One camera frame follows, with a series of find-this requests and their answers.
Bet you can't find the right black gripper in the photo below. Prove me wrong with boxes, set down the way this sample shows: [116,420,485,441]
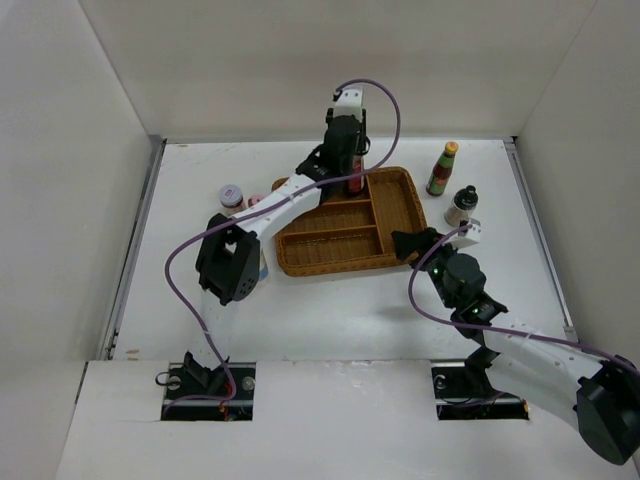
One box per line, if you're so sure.
[392,227,463,309]

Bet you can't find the tall red-label glass bottle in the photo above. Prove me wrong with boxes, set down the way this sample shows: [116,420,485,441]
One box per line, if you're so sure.
[345,151,366,197]

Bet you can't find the pink-cap spice jar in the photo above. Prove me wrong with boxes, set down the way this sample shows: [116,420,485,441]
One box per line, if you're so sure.
[247,194,264,208]

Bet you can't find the silver-cap blue-label jar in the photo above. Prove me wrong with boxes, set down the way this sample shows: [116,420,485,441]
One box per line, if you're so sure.
[258,249,269,281]

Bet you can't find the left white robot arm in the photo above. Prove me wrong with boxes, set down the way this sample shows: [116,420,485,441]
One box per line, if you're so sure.
[189,105,370,399]

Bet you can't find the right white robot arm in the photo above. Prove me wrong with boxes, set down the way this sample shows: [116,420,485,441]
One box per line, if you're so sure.
[391,223,639,465]

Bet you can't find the brown wicker divided tray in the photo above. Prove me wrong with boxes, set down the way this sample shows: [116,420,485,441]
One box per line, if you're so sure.
[275,166,427,277]

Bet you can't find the black-cap pepper shaker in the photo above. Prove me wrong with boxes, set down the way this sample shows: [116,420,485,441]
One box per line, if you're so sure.
[444,185,478,228]

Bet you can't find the green-label red sauce bottle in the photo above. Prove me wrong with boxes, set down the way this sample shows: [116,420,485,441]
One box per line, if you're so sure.
[426,141,459,197]

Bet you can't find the white-lid dark jam jar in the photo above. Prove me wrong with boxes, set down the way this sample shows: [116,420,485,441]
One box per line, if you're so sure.
[218,184,246,217]

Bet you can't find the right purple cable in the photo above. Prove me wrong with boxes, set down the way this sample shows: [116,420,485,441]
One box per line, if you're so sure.
[407,224,640,374]

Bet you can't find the purple cable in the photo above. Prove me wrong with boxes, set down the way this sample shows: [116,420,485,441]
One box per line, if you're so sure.
[407,224,640,374]
[160,77,402,416]

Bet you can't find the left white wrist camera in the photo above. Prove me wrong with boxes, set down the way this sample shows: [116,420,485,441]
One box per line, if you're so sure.
[333,85,363,122]

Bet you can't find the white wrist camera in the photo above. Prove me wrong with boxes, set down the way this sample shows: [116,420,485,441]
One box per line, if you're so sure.
[333,85,363,122]
[448,218,482,249]

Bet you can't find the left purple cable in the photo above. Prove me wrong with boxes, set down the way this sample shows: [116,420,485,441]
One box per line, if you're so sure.
[160,77,402,416]

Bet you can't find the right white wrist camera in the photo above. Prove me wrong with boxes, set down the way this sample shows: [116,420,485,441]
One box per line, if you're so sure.
[448,218,482,249]

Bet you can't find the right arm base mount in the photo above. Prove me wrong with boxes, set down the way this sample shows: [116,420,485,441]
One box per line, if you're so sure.
[431,347,529,421]

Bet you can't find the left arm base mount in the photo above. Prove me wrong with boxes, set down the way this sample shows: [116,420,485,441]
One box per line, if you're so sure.
[155,352,257,422]

